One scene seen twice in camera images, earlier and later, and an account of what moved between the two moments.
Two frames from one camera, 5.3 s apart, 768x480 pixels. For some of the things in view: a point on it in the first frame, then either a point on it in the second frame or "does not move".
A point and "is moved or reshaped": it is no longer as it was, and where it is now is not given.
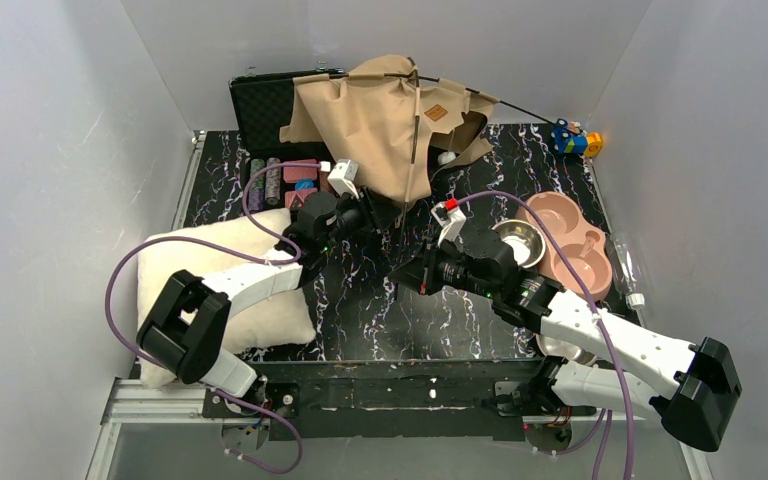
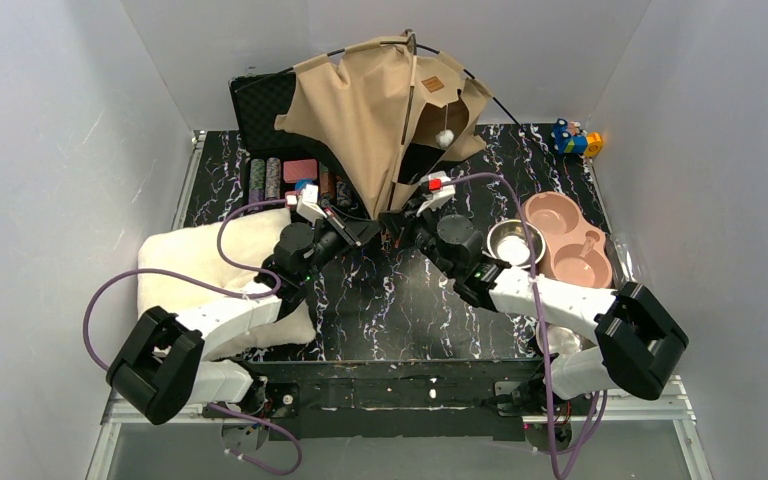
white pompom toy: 446,157 to 445,138
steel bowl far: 526,240 does not move
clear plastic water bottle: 624,269 does not move
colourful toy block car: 569,138 does not move
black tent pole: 415,139 to 410,101
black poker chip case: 277,174 does not move
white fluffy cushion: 279,320 does not move
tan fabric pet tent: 398,127 is moved or reshaped
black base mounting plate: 394,401 does not move
